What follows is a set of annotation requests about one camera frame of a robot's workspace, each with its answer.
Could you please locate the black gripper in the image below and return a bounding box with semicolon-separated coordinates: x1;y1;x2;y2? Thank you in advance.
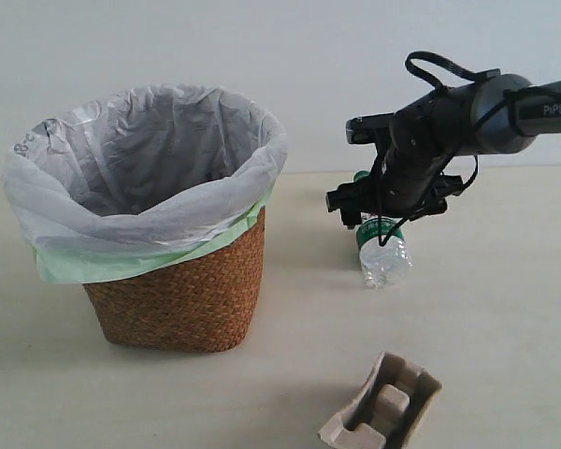
325;100;463;229

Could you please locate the green label water bottle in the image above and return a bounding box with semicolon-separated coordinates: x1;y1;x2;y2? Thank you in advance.
351;169;415;290

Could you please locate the grey pulp cardboard tray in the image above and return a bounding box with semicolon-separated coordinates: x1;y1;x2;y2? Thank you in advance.
317;352;442;449

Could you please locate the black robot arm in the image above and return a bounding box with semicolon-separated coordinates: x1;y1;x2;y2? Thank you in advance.
325;74;561;228

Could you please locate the woven brown wicker basket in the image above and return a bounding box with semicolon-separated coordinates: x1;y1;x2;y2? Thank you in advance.
83;211;266;353

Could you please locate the translucent white bin liner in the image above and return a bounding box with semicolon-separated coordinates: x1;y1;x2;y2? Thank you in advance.
4;84;288;253

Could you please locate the light green plastic bag liner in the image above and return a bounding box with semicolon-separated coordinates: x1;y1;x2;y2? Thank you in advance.
33;189;272;284

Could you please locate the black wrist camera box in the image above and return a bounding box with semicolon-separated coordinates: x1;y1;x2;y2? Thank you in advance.
345;113;393;146

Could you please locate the black cable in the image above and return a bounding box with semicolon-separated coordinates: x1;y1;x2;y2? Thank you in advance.
372;51;534;248

